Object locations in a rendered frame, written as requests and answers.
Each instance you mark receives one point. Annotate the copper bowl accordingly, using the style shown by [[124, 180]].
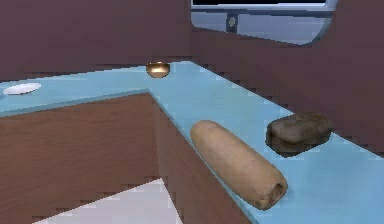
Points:
[[157, 69]]

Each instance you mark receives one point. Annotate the long tan bread loaf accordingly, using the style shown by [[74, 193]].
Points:
[[233, 160]]

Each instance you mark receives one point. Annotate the brown cabinet with blue worktop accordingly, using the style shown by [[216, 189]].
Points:
[[100, 143]]

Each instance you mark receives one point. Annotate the dark brown bread loaf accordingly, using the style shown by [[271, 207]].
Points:
[[297, 133]]

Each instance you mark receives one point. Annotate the grey framed window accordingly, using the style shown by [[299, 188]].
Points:
[[266, 23]]

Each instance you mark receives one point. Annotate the white plate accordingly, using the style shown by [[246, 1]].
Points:
[[21, 88]]

